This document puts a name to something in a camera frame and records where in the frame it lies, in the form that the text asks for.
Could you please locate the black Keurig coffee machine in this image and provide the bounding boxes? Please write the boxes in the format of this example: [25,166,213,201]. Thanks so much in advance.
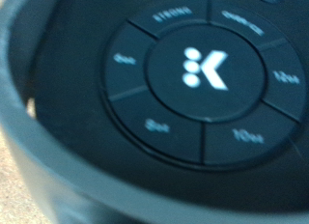
[0,0,309,224]

